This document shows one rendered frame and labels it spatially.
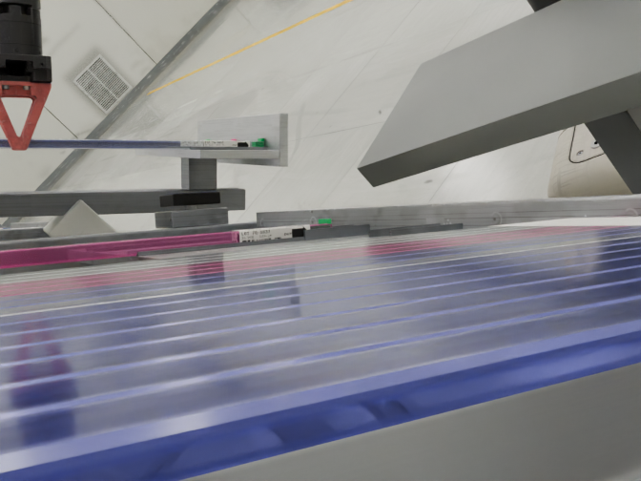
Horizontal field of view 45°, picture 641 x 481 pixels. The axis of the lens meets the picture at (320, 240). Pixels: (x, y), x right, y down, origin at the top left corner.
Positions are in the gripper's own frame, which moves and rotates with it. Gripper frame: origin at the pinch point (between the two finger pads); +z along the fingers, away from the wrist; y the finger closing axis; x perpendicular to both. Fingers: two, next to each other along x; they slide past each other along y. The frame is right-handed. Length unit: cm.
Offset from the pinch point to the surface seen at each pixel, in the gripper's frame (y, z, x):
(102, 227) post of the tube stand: -8.5, 10.7, 10.2
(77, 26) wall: -750, -129, 116
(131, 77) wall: -751, -79, 169
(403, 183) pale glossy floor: -113, 10, 119
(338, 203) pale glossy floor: -141, 18, 111
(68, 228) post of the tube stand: -8.5, 10.6, 6.0
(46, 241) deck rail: 21.4, 8.9, 0.3
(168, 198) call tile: 18.0, 5.6, 12.2
